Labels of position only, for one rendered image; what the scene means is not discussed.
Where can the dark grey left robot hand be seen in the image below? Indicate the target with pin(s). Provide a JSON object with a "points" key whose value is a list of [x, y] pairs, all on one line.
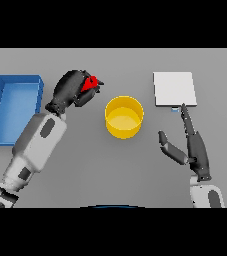
{"points": [[68, 89]]}

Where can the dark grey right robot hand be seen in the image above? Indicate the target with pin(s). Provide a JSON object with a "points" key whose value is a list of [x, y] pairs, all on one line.
{"points": [[195, 146]]}

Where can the red beaker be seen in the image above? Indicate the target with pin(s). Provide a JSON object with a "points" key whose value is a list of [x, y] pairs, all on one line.
{"points": [[90, 83]]}

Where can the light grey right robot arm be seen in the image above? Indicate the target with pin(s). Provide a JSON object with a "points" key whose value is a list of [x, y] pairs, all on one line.
{"points": [[205, 196]]}

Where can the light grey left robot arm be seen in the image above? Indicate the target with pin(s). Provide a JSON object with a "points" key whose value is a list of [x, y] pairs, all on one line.
{"points": [[38, 140]]}

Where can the pale square measuring scale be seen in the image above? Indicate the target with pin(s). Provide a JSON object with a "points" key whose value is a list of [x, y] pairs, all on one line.
{"points": [[174, 88]]}

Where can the yellow bowl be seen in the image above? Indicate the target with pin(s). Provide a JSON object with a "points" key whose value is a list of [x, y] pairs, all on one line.
{"points": [[124, 117]]}

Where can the blue tray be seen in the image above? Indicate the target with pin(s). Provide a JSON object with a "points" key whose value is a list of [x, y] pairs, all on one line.
{"points": [[14, 110]]}

